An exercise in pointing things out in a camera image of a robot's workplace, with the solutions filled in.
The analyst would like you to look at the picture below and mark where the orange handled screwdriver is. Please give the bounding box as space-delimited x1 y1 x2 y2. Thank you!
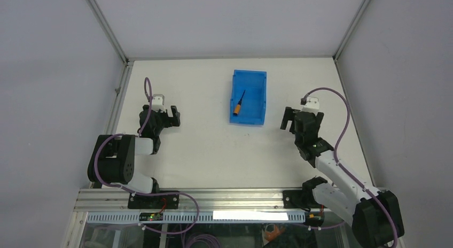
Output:
232 90 246 116

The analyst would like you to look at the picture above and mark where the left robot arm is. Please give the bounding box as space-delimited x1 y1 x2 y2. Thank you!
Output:
87 105 181 208

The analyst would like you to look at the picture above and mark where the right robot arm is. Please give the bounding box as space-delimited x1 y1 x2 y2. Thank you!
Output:
280 107 405 247

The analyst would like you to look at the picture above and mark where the blue plastic bin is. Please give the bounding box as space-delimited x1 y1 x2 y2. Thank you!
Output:
229 69 267 126

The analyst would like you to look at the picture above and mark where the orange object below table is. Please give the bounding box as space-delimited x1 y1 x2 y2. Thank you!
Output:
263 223 285 242

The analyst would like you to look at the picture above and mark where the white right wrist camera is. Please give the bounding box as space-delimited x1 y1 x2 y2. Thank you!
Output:
301 96 320 114

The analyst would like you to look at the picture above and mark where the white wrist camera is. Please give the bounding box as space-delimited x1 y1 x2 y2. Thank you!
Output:
151 94 166 112
301 96 320 114

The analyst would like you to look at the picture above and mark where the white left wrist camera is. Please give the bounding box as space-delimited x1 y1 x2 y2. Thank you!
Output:
151 94 166 112

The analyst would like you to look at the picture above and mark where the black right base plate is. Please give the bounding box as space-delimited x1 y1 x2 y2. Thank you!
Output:
282 189 316 211

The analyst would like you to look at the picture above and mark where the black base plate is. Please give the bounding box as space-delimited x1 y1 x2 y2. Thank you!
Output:
282 189 316 211
127 191 179 210

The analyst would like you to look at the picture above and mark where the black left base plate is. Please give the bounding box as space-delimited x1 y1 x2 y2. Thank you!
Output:
127 191 179 210

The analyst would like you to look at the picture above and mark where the white slotted cable duct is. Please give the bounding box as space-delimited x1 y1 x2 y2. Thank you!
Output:
87 211 306 224

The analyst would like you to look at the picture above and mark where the aluminium frame rail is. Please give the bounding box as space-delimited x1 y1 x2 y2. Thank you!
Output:
74 188 301 212

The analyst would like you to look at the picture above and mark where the purple cable coil below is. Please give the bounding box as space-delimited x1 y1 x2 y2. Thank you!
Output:
184 234 224 248

